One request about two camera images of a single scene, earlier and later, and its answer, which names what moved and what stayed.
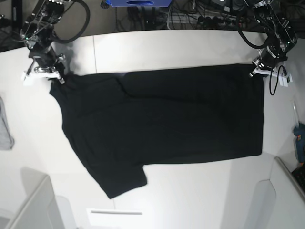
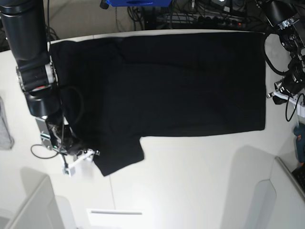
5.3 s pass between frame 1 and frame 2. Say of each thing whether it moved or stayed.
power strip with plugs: stayed
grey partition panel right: stayed
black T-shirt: moved
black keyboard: stayed
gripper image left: moved
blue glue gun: stayed
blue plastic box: stayed
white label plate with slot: stayed
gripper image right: moved
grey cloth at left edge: stayed
